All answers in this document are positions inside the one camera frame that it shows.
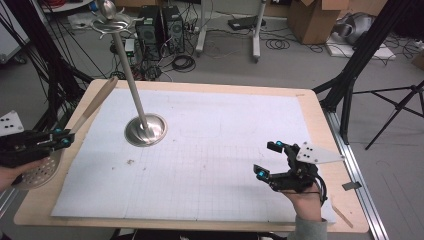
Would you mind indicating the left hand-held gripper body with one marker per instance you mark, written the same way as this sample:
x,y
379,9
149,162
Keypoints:
x,y
23,146

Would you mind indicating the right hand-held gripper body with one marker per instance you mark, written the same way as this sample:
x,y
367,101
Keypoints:
x,y
300,176

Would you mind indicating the beige slotted spoon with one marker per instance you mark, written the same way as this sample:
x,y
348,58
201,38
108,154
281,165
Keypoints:
x,y
96,100

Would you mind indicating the person's left hand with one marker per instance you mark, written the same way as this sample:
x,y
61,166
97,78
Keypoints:
x,y
13,173

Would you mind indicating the person's right hand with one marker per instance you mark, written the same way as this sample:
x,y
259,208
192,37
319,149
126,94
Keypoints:
x,y
308,206

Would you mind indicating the black tape piece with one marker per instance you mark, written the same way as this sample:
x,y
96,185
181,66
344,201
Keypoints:
x,y
351,186

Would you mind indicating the thin wooden stick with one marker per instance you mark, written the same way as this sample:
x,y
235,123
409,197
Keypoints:
x,y
343,216

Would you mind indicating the white grid mat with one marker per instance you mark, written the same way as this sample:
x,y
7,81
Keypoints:
x,y
216,133

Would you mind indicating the metal utensil hanging stand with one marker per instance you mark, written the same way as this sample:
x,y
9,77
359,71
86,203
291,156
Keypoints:
x,y
133,86

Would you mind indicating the white cabinet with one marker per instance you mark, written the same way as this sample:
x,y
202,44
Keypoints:
x,y
10,40

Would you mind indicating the white metal stand leg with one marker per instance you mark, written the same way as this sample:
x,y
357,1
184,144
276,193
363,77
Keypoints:
x,y
256,40
201,33

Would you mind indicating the small green white device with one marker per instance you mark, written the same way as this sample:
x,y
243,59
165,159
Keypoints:
x,y
129,47

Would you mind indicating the black tripod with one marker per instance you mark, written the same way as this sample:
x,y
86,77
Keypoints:
x,y
396,106

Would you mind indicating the white flat board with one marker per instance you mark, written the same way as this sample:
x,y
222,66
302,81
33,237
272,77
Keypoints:
x,y
353,50

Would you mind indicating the white round table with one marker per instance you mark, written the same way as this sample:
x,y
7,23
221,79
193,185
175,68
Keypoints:
x,y
70,6

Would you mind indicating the black flat device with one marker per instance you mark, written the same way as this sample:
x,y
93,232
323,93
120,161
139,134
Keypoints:
x,y
243,22

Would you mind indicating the brown cardboard box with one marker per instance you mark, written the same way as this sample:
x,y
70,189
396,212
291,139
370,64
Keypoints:
x,y
313,20

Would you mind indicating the black computer tower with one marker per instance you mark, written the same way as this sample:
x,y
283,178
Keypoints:
x,y
148,33
173,30

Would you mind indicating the grey rounded machine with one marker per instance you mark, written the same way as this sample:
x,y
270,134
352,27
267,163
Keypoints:
x,y
358,28

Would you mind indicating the aluminium table rail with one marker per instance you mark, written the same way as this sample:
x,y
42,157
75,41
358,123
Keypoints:
x,y
363,186

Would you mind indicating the black metal frame post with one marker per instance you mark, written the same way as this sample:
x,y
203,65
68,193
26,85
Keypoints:
x,y
363,56

